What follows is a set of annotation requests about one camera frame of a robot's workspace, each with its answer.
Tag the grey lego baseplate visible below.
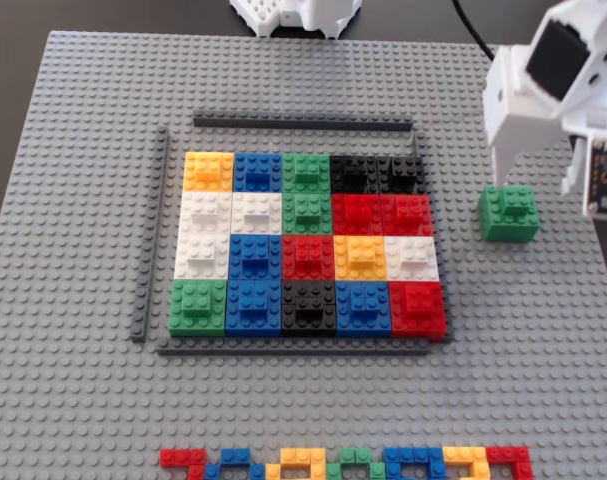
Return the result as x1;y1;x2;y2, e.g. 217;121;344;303
0;29;607;480

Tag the dark grey lego strip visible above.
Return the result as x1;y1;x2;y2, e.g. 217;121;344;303
156;337;430;357
410;130;457;345
192;109;415;133
131;126;171;344

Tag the yellow lego cube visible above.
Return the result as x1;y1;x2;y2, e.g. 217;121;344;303
183;152;235;193
333;234;388;282

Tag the blue flat lego shape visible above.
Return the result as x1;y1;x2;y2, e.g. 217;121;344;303
205;448;268;480
384;446;445;480

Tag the red flat lego shape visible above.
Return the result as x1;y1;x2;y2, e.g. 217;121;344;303
160;448;208;480
486;446;534;480

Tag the green lego cube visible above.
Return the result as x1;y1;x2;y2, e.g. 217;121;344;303
477;183;542;245
281;192;334;236
167;278;229;337
281;153;333;195

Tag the black lego cube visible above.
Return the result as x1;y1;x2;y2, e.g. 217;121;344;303
377;155;427;197
329;154;382;196
281;279;338;337

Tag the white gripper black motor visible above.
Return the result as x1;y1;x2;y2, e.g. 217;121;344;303
482;0;607;197

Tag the black cable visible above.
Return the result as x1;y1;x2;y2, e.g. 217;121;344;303
451;0;495;57

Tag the red lego cube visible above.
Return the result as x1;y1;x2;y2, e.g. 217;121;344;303
388;280;447;340
281;234;337;282
331;193;384;237
380;194;434;239

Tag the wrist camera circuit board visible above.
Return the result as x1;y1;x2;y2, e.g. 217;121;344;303
582;137;607;221

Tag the green flat lego shape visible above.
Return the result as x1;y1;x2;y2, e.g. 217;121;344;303
326;447;387;480

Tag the white lego cube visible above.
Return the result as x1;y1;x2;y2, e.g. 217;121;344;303
231;192;284;236
178;191;234;236
174;233;232;281
384;235;440;284

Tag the blue lego cube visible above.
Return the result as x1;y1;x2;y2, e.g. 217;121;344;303
225;278;284;337
335;280;393;339
228;233;284;281
233;152;284;194

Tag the yellow flat lego shape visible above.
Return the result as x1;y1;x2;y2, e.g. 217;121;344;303
265;447;328;480
442;446;492;480

